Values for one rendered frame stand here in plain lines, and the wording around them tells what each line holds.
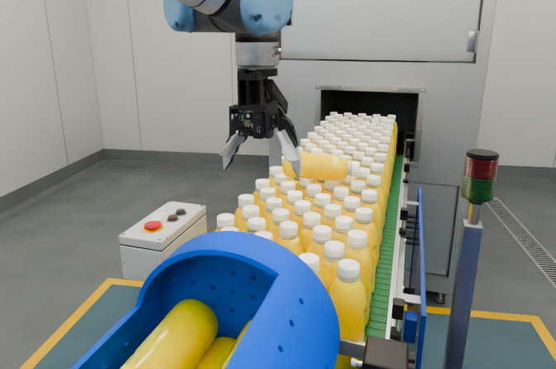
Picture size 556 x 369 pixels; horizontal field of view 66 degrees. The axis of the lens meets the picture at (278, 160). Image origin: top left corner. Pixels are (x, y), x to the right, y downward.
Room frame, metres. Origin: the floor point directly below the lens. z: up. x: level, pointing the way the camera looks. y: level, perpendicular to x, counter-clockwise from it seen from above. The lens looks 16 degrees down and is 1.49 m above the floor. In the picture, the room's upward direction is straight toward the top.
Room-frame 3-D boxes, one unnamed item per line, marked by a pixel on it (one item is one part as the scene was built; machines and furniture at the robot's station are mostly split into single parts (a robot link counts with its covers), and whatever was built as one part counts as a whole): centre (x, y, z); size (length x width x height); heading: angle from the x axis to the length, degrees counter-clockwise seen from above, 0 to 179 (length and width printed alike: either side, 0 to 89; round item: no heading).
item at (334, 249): (0.75, -0.11, 1.09); 0.04 x 0.04 x 0.02
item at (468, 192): (0.86, -0.42, 1.18); 0.06 x 0.06 x 0.05
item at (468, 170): (0.86, -0.42, 1.23); 0.06 x 0.06 x 0.04
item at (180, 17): (0.69, 0.11, 1.53); 0.11 x 0.11 x 0.08; 38
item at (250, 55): (0.77, 0.03, 1.46); 0.08 x 0.08 x 0.05
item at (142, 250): (0.88, 0.25, 1.05); 0.20 x 0.10 x 0.10; 163
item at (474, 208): (0.86, -0.42, 1.18); 0.06 x 0.06 x 0.16
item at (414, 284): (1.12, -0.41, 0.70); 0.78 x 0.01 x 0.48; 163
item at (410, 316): (1.13, -0.39, 0.70); 0.80 x 0.05 x 0.50; 163
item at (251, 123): (0.76, 0.04, 1.38); 0.09 x 0.08 x 0.12; 163
